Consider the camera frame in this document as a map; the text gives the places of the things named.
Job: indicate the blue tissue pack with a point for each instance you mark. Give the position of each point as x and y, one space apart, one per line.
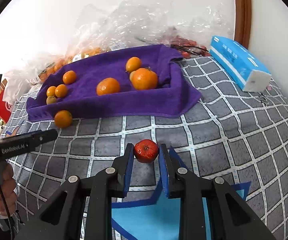
248 72

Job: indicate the large bumpy orange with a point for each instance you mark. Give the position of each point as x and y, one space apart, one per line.
69 77

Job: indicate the small yellow green fruit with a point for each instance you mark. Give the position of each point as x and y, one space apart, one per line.
131 75

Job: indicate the olive brown small fruit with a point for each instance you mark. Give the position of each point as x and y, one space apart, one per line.
51 100

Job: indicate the red paper shopping bag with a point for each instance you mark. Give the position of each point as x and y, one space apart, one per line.
5 109

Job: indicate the bag of red tomatoes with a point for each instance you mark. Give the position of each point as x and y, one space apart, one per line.
199 30

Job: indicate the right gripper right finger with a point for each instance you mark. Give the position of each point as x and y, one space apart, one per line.
209 208

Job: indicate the brown wooden door frame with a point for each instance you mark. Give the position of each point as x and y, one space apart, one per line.
243 21

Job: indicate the small red tomato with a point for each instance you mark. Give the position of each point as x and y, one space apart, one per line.
146 151

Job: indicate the medium orange mandarin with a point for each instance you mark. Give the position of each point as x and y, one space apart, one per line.
108 86

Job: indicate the oval yellow kumquat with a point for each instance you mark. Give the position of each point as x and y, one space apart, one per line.
133 64

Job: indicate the purple towel lined tray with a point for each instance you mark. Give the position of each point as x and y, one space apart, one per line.
172 97

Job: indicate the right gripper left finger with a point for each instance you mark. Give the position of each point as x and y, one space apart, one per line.
82 206

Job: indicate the small round orange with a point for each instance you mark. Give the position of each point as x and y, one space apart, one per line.
63 119

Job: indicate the bag of kumquats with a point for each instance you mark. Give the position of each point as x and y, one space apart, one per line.
133 23

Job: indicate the grey checked table cloth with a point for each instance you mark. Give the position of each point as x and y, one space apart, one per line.
241 137

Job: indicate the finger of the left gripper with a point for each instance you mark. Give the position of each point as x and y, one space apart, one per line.
24 143

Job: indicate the white plastic bag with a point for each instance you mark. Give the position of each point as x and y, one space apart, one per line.
16 86

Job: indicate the bag of small oranges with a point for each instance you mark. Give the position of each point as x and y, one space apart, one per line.
38 70

